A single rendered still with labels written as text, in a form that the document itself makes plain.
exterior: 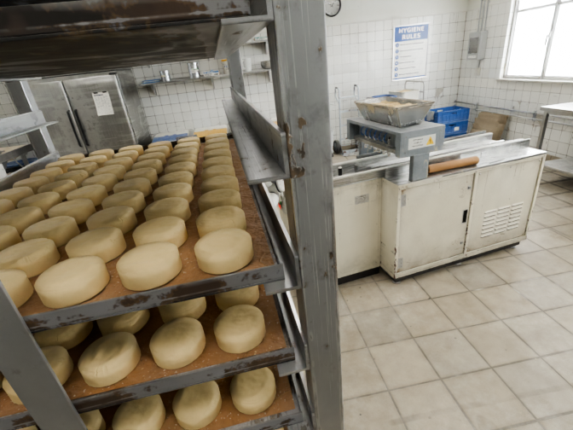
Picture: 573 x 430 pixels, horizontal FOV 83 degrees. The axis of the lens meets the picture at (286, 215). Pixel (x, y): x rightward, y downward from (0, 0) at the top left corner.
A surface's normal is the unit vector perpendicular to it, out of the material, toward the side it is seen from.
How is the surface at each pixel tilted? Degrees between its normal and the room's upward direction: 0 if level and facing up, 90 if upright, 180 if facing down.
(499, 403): 0
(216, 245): 0
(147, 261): 0
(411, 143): 90
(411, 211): 90
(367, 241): 90
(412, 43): 90
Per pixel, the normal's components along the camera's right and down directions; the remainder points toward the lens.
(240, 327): -0.11, -0.90
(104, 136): 0.13, 0.42
